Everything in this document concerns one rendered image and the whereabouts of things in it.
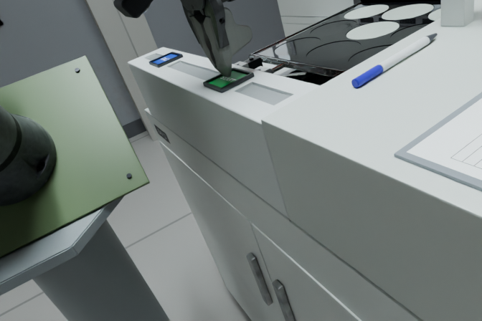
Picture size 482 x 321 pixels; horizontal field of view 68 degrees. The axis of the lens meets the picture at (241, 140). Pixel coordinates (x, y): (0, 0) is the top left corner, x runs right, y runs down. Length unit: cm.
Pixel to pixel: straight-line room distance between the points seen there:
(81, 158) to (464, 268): 56
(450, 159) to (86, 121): 57
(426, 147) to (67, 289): 64
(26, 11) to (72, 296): 230
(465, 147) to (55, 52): 273
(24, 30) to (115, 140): 224
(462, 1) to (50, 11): 259
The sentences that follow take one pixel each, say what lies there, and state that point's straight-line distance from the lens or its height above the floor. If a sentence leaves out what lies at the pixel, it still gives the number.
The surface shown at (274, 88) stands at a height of 96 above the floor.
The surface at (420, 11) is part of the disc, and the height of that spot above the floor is 90.
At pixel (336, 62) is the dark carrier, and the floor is 90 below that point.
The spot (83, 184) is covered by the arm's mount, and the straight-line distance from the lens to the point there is 65.
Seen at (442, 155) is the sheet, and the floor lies 97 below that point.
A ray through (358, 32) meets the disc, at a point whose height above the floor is 90.
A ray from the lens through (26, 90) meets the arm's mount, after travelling 75.
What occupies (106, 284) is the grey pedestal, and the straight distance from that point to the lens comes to 76.
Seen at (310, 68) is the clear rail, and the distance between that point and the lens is 65.
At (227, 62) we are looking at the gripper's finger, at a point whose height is 99.
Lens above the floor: 113
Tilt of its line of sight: 29 degrees down
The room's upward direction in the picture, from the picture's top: 18 degrees counter-clockwise
